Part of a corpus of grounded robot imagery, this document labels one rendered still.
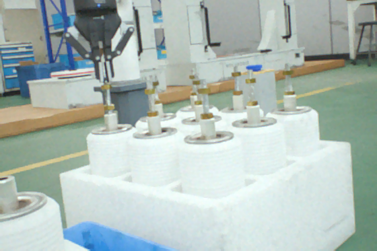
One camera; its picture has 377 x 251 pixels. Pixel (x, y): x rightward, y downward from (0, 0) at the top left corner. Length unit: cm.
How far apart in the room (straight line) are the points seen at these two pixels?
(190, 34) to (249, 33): 383
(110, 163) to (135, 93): 54
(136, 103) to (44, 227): 90
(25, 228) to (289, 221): 42
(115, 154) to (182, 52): 291
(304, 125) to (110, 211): 37
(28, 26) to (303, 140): 669
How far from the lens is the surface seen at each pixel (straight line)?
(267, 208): 67
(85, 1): 80
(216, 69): 371
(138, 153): 72
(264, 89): 107
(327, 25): 660
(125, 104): 131
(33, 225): 44
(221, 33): 780
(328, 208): 84
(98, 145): 81
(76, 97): 293
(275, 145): 73
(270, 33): 457
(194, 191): 65
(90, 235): 79
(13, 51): 635
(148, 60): 333
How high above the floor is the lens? 39
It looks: 8 degrees down
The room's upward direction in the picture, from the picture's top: 6 degrees counter-clockwise
